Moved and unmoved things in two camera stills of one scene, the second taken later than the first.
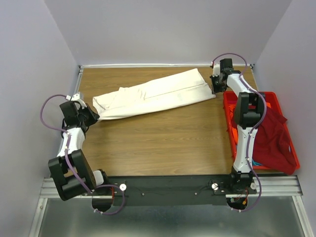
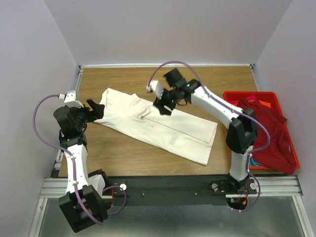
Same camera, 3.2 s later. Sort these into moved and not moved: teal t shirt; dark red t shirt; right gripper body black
Moved: right gripper body black
Not moved: teal t shirt; dark red t shirt
